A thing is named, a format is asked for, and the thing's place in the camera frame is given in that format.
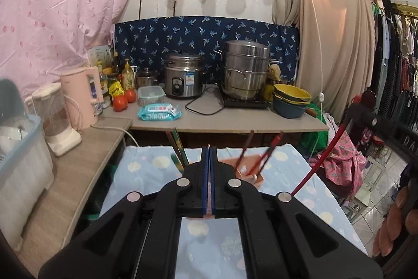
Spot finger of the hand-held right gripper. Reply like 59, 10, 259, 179
346, 103, 377, 128

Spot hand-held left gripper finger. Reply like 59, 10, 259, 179
211, 146, 381, 279
38, 146, 210, 279

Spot pink perforated utensil holder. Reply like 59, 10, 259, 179
188, 157, 264, 191

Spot dark red chopstick gold band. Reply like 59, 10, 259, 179
165, 131, 184, 169

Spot red chopstick black band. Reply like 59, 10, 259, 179
292, 124, 347, 195
253, 131, 284, 175

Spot person's right hand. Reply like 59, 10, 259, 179
373, 185, 413, 257

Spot dark metal chair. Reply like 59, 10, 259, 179
353, 90, 377, 113

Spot pink floral cloth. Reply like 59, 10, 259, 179
309, 132, 370, 198

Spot green cloth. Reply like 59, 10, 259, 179
300, 103, 329, 153

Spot blue dotted tablecloth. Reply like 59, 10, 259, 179
98, 144, 368, 279

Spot dark blue bowl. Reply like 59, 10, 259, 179
272, 98, 309, 119

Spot hanging clothes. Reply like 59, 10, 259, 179
369, 0, 418, 136

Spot beige curtain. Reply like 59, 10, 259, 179
272, 0, 377, 118

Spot teal wet wipes packet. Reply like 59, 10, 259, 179
137, 103, 182, 121

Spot black induction cooker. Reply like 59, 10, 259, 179
222, 93, 272, 109

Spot clear plastic food container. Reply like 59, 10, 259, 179
137, 86, 165, 108

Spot steel rice cooker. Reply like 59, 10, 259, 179
163, 52, 207, 100

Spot small steel pot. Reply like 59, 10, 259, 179
135, 68, 160, 90

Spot steel steamer pot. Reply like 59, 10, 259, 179
222, 40, 272, 100

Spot yellow packet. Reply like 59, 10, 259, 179
109, 81, 126, 97

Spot yellow pump bottle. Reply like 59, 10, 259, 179
121, 58, 136, 92

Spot blue patterned cloth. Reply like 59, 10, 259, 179
114, 16, 300, 87

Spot pink electric kettle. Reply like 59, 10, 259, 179
60, 66, 104, 130

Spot white blender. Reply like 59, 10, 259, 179
24, 83, 82, 157

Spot pink dotted sheet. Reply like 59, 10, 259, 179
0, 0, 151, 95

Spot white cable with switch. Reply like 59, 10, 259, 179
292, 0, 327, 111

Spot black power cable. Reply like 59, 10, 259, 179
185, 84, 227, 116

